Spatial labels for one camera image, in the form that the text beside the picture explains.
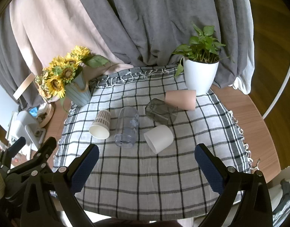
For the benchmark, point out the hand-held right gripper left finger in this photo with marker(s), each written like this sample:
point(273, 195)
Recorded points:
point(84, 170)

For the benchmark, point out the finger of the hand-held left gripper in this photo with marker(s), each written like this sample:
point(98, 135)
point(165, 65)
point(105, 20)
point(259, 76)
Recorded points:
point(15, 146)
point(42, 152)

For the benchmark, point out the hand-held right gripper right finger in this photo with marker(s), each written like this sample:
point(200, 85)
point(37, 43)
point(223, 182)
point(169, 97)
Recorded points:
point(209, 170)

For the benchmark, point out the patterned paper cup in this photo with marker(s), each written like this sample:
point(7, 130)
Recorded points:
point(101, 125)

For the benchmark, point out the white cup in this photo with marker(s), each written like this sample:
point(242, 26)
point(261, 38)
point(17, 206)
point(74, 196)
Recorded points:
point(160, 138)

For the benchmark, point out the clear plastic cup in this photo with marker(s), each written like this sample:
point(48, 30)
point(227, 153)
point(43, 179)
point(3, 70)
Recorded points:
point(127, 127)

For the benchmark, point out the grey transparent glass cup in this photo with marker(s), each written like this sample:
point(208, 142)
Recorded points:
point(162, 111)

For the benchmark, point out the pink cup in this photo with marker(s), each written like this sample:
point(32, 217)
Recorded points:
point(181, 99)

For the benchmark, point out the white desk device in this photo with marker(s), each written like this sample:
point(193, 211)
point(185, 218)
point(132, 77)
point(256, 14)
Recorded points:
point(25, 125)

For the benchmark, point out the round wooden box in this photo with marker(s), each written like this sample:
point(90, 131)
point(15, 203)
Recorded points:
point(47, 117)

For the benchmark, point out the black white checkered cloth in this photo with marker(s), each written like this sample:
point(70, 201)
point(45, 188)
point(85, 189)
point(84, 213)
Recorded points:
point(140, 172)

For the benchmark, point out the light wooden stick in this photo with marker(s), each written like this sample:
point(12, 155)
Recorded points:
point(23, 86)

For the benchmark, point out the blue ribbed vase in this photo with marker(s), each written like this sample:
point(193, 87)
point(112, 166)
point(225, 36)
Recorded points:
point(79, 92)

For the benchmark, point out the grey cloth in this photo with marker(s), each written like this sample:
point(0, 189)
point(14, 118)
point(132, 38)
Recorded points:
point(285, 198)

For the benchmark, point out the sunflower bouquet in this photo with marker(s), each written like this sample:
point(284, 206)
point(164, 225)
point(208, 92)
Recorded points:
point(62, 72)

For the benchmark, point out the white plant pot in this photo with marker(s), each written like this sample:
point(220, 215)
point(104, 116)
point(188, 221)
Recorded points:
point(199, 75)

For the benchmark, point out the white curved tube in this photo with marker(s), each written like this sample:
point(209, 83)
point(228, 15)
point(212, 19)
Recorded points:
point(281, 87)

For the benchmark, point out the green leafy plant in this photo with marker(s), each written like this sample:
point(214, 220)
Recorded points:
point(201, 47)

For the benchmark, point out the pink curtain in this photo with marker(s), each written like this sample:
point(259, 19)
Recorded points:
point(52, 23)

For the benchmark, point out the white curtain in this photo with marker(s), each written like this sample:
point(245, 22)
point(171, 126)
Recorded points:
point(246, 40)

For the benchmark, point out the grey curtain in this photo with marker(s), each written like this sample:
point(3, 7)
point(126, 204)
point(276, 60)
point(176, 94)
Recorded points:
point(159, 21)

